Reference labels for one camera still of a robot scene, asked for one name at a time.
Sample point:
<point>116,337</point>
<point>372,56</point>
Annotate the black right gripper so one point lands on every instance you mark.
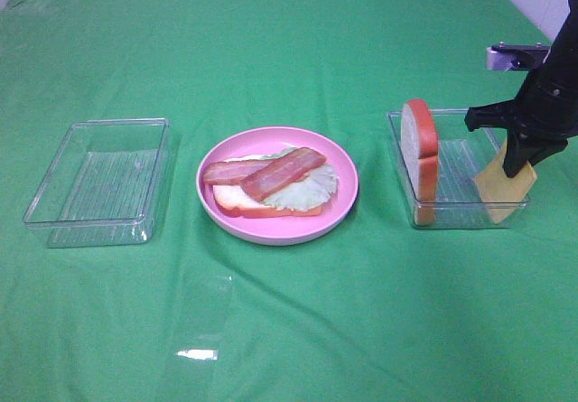
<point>541,118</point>

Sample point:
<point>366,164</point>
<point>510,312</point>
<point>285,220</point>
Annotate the yellow cheese slice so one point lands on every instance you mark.
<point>502,194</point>

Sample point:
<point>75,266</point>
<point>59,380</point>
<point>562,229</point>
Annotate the bread slice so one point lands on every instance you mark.
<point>420,150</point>
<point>233,202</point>

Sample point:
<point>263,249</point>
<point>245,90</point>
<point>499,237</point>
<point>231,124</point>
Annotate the green lettuce leaf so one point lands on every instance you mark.
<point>313,190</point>

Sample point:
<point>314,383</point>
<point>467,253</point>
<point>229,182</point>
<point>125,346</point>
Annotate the bacon strip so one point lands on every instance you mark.
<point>232,172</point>
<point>281,172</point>

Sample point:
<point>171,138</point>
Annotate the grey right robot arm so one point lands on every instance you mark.
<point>563,51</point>

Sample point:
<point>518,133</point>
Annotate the right clear plastic tray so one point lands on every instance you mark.
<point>462,156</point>

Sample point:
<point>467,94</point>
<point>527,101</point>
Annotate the clear plastic tray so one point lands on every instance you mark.
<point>462,156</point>
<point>103,185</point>

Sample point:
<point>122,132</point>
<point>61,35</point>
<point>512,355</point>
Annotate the green tablecloth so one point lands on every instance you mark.
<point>373,311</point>

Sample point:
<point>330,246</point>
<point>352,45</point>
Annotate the pink round plate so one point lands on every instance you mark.
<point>286,230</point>

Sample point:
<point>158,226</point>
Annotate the left clear plastic tray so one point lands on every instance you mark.
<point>103,185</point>

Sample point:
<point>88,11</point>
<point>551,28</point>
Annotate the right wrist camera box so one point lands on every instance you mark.
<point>515,57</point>

